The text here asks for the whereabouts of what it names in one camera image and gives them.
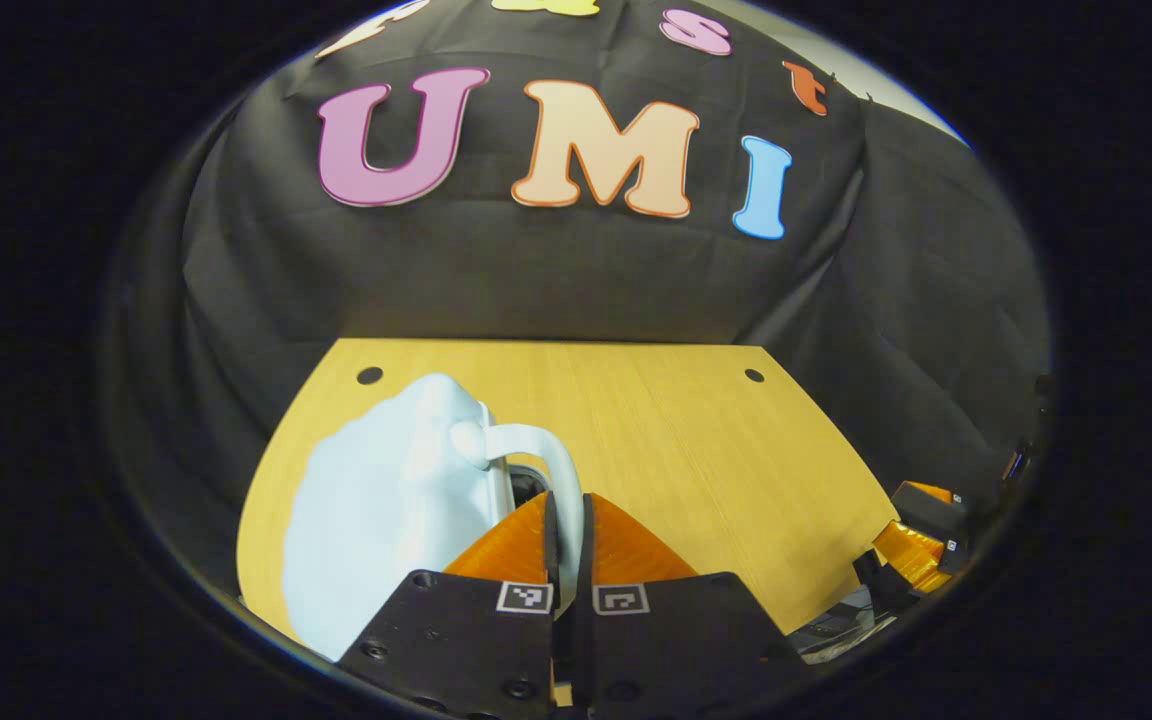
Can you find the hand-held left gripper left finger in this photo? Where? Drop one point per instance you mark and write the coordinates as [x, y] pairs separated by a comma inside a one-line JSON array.
[[551, 540]]

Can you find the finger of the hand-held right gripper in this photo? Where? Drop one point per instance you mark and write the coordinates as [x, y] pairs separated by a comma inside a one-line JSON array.
[[931, 515]]

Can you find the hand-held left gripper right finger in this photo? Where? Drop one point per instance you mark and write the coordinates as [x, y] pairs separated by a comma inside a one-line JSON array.
[[586, 545]]

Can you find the black backdrop cloth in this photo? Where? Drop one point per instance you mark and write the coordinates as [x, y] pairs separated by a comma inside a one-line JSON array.
[[576, 280]]

